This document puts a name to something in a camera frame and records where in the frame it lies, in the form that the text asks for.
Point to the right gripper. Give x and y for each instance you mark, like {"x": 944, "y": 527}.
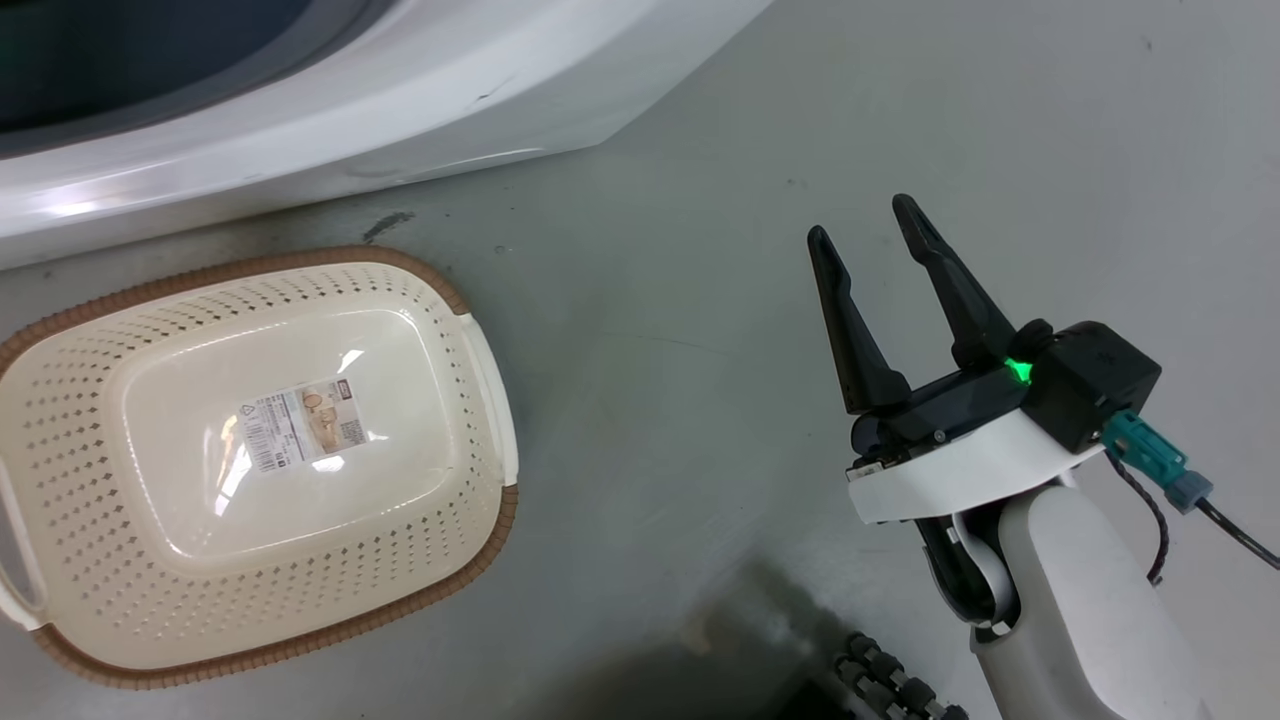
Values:
{"x": 960, "y": 470}

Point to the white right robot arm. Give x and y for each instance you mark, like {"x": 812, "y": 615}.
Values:
{"x": 1080, "y": 610}

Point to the black robot base roller wheel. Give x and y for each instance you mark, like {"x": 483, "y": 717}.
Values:
{"x": 890, "y": 685}

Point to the white washing machine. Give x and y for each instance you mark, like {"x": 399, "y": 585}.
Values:
{"x": 420, "y": 90}

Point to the grey washing machine door seal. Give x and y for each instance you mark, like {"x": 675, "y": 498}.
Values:
{"x": 250, "y": 72}

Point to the cream perforated laundry basket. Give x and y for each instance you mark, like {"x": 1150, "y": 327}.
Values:
{"x": 150, "y": 580}

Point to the paper product label sticker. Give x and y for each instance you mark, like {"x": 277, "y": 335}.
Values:
{"x": 303, "y": 423}

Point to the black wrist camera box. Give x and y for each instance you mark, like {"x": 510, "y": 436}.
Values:
{"x": 1090, "y": 385}

